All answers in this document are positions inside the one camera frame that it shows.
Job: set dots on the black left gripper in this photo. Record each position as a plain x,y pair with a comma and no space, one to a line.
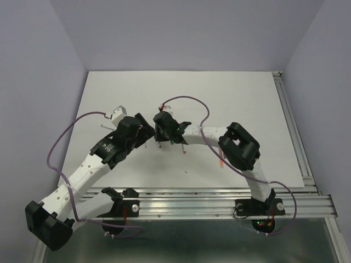
145,132

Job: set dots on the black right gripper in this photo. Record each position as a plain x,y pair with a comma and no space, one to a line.
157,136

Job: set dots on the orange tip tan marker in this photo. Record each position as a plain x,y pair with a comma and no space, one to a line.
221,158

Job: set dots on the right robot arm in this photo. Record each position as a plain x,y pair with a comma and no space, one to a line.
239,147

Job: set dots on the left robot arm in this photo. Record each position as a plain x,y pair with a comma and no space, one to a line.
54,219

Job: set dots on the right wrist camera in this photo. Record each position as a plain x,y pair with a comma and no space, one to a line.
166,108

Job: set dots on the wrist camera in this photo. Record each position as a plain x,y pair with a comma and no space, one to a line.
166,108
116,113

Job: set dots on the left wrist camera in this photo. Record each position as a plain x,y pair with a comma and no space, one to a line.
116,113

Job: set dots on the aluminium side rail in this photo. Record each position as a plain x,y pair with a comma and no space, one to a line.
302,160

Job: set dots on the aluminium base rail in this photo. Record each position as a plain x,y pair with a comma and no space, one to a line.
211,203

